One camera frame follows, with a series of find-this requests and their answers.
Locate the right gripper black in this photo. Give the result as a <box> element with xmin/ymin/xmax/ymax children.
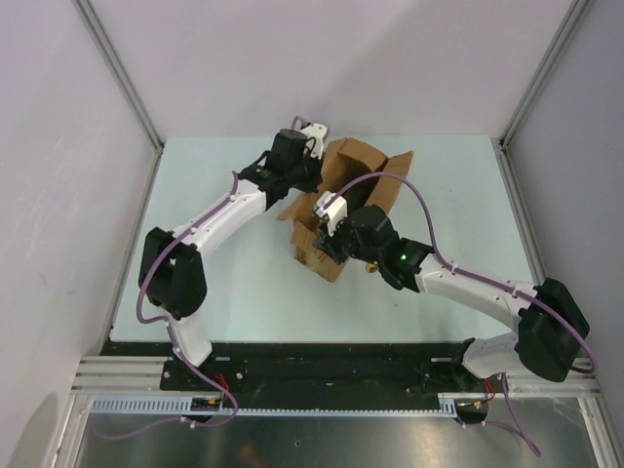
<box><xmin>317</xmin><ymin>213</ymin><xmax>382</xmax><ymax>266</ymax></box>

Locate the brown cardboard express box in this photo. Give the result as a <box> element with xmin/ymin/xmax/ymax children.
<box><xmin>278</xmin><ymin>137</ymin><xmax>414</xmax><ymax>282</ymax></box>

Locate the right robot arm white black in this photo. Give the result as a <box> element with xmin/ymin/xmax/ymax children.
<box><xmin>314</xmin><ymin>199</ymin><xmax>590</xmax><ymax>391</ymax></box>

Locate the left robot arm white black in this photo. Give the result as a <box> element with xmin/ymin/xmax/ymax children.
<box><xmin>136</xmin><ymin>123</ymin><xmax>329</xmax><ymax>390</ymax></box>

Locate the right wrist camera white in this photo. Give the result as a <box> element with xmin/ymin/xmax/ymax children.
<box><xmin>313</xmin><ymin>191</ymin><xmax>348</xmax><ymax>237</ymax></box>

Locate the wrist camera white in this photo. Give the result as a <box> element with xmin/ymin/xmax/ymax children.
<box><xmin>299</xmin><ymin>123</ymin><xmax>329</xmax><ymax>160</ymax></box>
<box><xmin>313</xmin><ymin>191</ymin><xmax>348</xmax><ymax>237</ymax></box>

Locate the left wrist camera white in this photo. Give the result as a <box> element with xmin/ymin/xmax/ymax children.
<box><xmin>299</xmin><ymin>123</ymin><xmax>329</xmax><ymax>160</ymax></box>

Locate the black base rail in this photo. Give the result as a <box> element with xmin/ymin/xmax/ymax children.
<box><xmin>101</xmin><ymin>341</ymin><xmax>502</xmax><ymax>410</ymax></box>

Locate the white slotted cable duct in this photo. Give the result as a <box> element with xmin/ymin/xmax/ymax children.
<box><xmin>91</xmin><ymin>395</ymin><xmax>486</xmax><ymax>418</ymax></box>

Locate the left aluminium frame post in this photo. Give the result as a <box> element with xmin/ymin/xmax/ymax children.
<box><xmin>70</xmin><ymin>0</ymin><xmax>165</xmax><ymax>150</ymax></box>

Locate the aluminium frame post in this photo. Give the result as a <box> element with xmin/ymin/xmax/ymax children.
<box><xmin>70</xmin><ymin>0</ymin><xmax>165</xmax><ymax>150</ymax></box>
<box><xmin>499</xmin><ymin>0</ymin><xmax>594</xmax><ymax>150</ymax></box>

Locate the right aluminium frame post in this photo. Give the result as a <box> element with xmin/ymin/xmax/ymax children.
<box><xmin>499</xmin><ymin>0</ymin><xmax>594</xmax><ymax>150</ymax></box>

